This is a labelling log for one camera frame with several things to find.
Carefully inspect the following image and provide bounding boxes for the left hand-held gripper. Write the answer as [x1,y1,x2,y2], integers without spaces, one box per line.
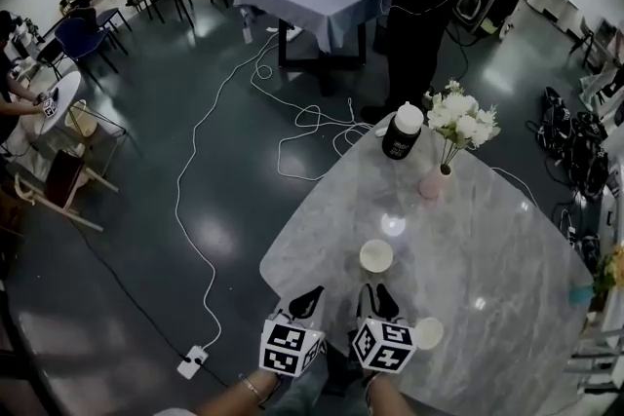
[258,285,327,378]

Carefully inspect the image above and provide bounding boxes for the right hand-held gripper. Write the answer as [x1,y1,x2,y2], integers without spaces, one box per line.
[346,283,419,375]

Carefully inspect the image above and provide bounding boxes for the white paper cup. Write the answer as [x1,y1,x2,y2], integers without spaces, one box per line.
[412,316,445,351]
[359,239,394,277]

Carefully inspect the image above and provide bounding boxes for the person's left forearm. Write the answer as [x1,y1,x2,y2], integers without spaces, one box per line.
[194,367,284,416]

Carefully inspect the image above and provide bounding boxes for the person's right forearm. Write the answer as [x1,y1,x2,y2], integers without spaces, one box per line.
[363,369,415,416]

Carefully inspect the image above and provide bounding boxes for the person's grey trousers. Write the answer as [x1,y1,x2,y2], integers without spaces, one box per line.
[272,345,371,416]

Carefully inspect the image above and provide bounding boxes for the pink vase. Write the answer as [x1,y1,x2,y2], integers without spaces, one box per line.
[418,163,454,201]

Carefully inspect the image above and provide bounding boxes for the black bottle white cap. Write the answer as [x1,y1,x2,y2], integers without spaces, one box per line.
[381,101,424,161]

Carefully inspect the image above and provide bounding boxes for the blue vase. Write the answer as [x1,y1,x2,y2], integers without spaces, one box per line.
[567,284,596,308]

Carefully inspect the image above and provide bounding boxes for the white flower bouquet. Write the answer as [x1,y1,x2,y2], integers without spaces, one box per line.
[427,79,502,167]

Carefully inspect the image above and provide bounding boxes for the white metal rack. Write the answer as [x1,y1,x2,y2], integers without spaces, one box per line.
[560,150,624,405]

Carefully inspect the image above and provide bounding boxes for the orange flower bouquet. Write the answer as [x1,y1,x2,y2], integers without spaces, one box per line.
[592,243,624,296]

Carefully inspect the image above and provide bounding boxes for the pile of black backpacks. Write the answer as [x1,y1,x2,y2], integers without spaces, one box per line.
[535,85,615,201]

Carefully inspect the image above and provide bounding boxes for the wooden chair dark seat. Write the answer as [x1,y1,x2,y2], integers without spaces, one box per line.
[12,148,121,233]

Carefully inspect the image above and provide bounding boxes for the round white side table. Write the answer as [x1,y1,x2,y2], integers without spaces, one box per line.
[36,70,83,135]

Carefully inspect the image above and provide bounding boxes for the blue chair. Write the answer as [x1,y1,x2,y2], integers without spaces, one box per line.
[36,17,121,82]

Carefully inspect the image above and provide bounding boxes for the thin wrist bracelet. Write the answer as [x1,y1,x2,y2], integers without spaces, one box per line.
[238,373,267,405]

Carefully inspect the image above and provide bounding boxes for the tangled white cable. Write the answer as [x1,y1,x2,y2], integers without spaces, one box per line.
[248,43,391,184]

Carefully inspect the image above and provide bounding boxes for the long white floor cable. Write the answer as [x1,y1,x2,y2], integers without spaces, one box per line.
[174,31,282,353]

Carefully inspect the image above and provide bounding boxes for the black floor cable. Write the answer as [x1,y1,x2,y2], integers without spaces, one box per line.
[62,208,230,389]

